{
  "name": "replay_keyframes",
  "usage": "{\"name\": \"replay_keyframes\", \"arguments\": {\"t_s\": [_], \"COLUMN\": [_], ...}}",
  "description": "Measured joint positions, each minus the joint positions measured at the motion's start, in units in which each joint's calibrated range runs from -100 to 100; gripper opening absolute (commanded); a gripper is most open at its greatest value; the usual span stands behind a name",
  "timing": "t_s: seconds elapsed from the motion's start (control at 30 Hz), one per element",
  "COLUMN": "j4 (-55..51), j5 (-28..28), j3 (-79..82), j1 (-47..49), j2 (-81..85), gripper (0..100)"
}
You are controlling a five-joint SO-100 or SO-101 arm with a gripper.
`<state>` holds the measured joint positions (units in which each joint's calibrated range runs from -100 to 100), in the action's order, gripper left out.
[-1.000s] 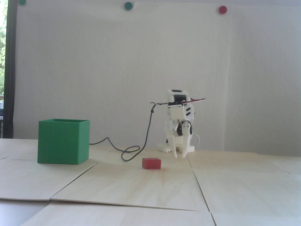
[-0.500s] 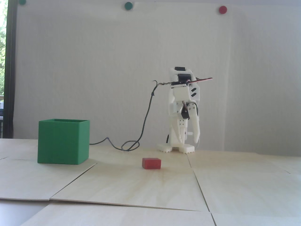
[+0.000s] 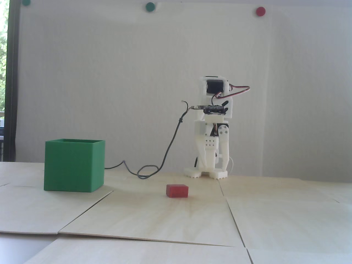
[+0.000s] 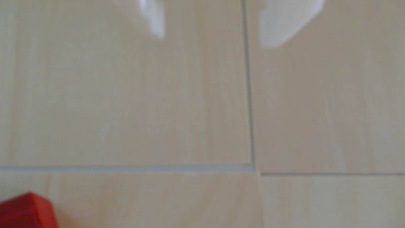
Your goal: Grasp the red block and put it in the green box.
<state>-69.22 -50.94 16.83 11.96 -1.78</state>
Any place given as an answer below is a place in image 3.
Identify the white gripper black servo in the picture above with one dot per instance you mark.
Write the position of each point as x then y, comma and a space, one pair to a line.
204, 132

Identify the red block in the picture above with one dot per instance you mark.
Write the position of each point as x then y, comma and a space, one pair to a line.
177, 190

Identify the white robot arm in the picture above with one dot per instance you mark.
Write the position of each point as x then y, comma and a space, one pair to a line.
203, 90

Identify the green box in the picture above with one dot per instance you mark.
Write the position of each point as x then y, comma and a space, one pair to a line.
71, 165

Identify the red round magnet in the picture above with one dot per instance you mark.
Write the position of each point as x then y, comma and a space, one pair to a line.
260, 11

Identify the green round magnet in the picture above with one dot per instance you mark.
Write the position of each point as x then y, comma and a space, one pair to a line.
26, 2
150, 7

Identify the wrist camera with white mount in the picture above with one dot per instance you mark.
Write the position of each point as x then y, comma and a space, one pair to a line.
216, 110

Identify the dark window frame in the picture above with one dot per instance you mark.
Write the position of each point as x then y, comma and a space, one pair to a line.
12, 82

